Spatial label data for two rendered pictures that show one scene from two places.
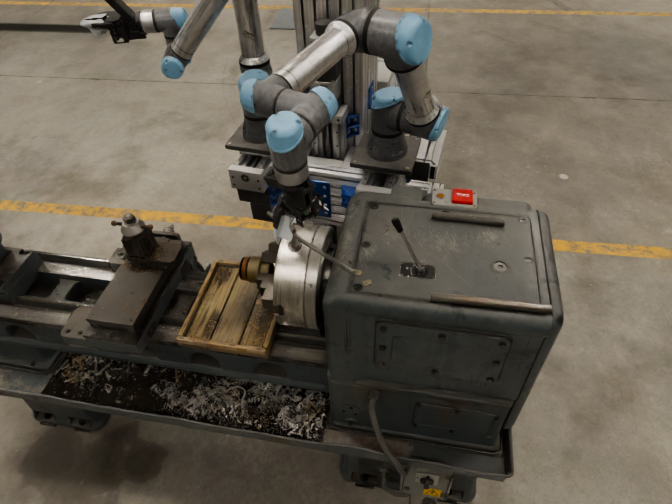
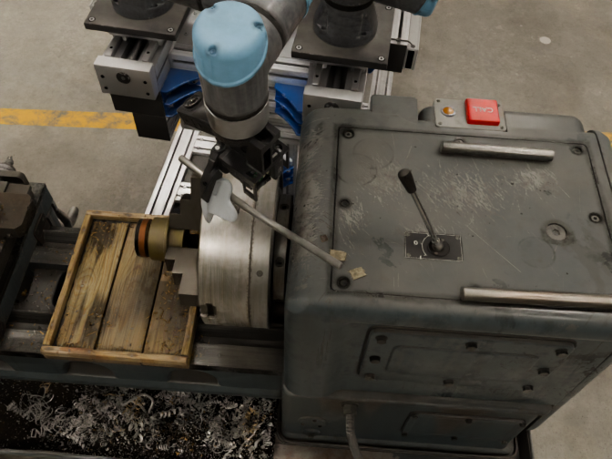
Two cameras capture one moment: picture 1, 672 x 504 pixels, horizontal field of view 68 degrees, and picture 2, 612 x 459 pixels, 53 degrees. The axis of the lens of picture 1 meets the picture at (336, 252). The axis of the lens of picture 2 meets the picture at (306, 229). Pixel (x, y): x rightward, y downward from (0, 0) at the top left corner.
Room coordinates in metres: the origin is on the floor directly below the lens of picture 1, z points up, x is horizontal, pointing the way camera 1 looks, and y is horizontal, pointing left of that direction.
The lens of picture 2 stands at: (0.36, 0.11, 2.09)
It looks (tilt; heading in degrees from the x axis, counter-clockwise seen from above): 56 degrees down; 348
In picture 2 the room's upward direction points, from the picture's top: 3 degrees clockwise
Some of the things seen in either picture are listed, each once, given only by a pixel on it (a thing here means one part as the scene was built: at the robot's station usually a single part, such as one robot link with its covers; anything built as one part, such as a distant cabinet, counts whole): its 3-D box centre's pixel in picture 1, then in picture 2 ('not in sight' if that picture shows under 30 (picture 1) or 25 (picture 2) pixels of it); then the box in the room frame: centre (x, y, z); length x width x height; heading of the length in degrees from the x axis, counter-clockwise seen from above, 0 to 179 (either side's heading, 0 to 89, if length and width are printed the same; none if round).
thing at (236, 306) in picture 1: (239, 304); (134, 284); (1.08, 0.34, 0.89); 0.36 x 0.30 x 0.04; 167
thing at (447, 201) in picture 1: (453, 204); (466, 123); (1.15, -0.36, 1.23); 0.13 x 0.08 x 0.05; 77
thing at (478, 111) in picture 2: (462, 197); (481, 113); (1.15, -0.38, 1.26); 0.06 x 0.06 x 0.02; 77
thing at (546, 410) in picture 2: (417, 393); (392, 373); (0.96, -0.29, 0.43); 0.60 x 0.48 x 0.86; 77
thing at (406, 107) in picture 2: (405, 197); (392, 115); (1.18, -0.22, 1.24); 0.09 x 0.08 x 0.03; 77
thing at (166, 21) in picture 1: (171, 20); not in sight; (1.83, 0.54, 1.56); 0.11 x 0.08 x 0.09; 93
